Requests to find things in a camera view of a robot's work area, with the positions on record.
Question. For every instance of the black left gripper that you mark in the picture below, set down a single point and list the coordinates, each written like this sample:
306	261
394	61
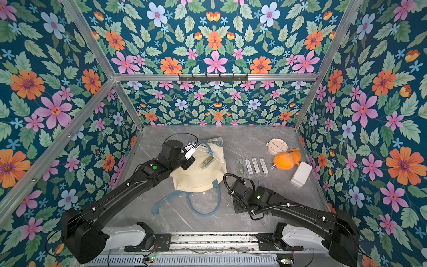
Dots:
189	162

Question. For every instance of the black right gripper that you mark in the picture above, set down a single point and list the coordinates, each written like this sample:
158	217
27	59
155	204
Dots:
236	196

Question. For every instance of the cream canvas tote bag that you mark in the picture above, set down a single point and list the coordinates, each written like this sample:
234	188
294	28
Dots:
193	180

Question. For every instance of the clear compass set case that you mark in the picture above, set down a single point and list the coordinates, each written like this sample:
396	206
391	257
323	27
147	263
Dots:
240	169

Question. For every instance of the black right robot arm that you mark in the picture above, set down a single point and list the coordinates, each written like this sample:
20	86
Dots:
303	226

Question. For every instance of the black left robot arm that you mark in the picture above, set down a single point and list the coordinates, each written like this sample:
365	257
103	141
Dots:
85	233

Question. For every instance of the orange plush toy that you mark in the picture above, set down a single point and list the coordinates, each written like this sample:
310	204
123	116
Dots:
287	160

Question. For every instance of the pink round alarm clock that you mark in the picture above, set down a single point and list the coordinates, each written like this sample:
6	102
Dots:
276	146

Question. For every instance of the white rectangular box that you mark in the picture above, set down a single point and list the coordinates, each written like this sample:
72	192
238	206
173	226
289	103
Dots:
301	175

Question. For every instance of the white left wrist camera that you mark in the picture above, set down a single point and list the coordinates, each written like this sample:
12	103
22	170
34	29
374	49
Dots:
190	149

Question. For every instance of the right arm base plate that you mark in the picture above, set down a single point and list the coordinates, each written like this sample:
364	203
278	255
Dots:
270	242

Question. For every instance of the white slotted cable duct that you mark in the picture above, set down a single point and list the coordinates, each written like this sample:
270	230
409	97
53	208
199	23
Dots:
185	260

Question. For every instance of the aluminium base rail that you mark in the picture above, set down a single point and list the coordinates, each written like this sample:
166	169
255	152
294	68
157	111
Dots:
204	241

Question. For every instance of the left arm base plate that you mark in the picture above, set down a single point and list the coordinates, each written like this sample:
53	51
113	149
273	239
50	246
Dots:
152	243

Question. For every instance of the black hook rail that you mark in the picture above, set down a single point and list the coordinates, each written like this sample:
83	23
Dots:
212	78

